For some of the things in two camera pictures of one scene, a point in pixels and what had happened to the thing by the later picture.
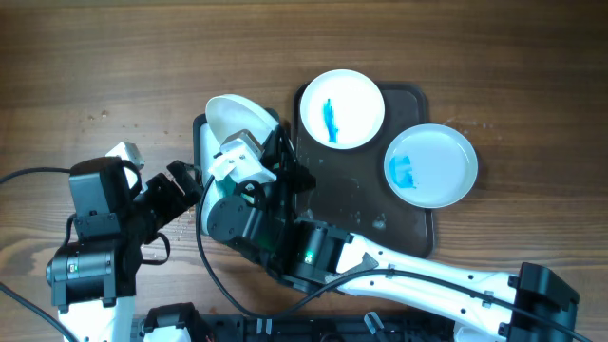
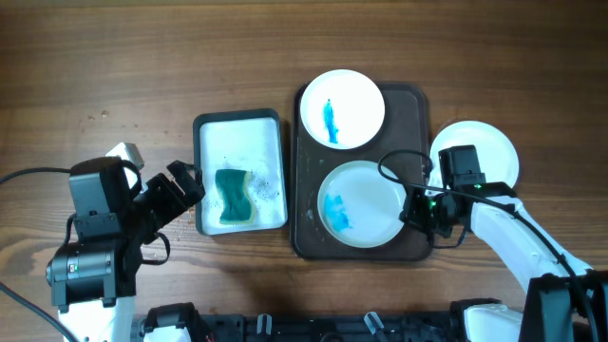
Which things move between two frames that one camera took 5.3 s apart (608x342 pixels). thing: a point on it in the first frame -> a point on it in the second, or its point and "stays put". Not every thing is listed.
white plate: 342,109 stays put
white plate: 229,115 -> 496,151
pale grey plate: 430,165 -> 358,206
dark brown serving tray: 351,184 stays put
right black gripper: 289,162 -> 417,214
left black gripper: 175,203 stays put
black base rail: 318,328 stays put
